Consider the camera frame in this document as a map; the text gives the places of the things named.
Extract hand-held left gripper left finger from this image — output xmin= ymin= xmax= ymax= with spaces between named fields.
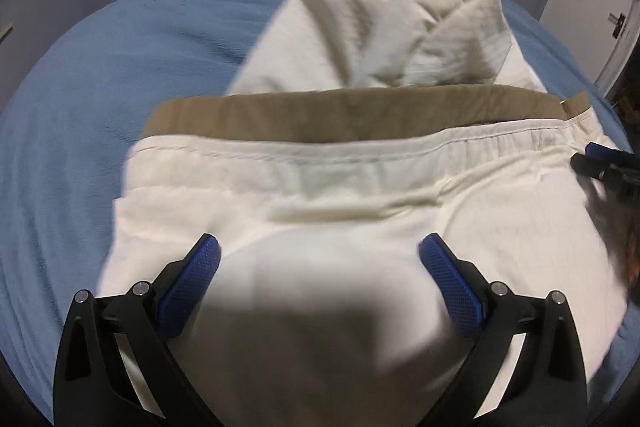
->
xmin=52 ymin=233 xmax=224 ymax=427

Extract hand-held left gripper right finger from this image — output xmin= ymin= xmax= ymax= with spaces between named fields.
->
xmin=415 ymin=233 xmax=587 ymax=427

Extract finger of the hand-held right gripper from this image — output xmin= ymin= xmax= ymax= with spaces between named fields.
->
xmin=570 ymin=155 xmax=612 ymax=182
xmin=585 ymin=141 xmax=622 ymax=161

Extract cream white trousers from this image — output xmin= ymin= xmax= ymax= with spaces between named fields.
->
xmin=97 ymin=0 xmax=632 ymax=427

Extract person's right forearm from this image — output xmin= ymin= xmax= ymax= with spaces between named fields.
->
xmin=585 ymin=194 xmax=640 ymax=304

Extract blue fleece blanket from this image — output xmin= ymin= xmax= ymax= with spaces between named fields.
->
xmin=0 ymin=0 xmax=640 ymax=410

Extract black door handle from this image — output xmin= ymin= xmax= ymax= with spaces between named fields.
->
xmin=607 ymin=12 xmax=629 ymax=38

